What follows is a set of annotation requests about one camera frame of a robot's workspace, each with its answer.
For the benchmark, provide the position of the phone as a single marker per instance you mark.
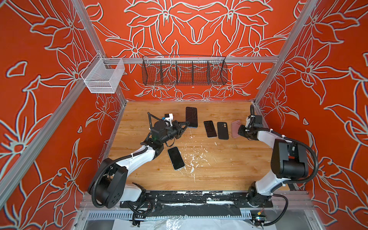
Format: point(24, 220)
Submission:
point(176, 158)
point(191, 117)
point(210, 129)

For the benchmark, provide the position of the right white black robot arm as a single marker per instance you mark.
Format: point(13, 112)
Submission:
point(292, 161)

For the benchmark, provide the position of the dark phone case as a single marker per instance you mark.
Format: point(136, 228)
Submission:
point(223, 133)

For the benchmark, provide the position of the aluminium frame rails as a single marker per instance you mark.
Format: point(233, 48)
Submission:
point(303, 63)

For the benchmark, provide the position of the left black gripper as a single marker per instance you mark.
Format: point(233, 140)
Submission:
point(178, 131)

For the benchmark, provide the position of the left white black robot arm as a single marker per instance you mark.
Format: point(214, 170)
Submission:
point(109, 185)

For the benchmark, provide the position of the black wire basket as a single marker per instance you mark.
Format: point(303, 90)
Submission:
point(184, 70)

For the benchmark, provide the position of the clear plastic bin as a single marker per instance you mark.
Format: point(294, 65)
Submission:
point(99, 78)

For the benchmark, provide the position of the small green circuit board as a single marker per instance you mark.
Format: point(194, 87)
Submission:
point(258, 220)

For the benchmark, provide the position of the pink phone case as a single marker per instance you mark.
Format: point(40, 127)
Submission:
point(235, 125)

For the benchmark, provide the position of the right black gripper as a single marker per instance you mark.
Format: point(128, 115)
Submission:
point(241, 131)

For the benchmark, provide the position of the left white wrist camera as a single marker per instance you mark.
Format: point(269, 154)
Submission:
point(168, 118)

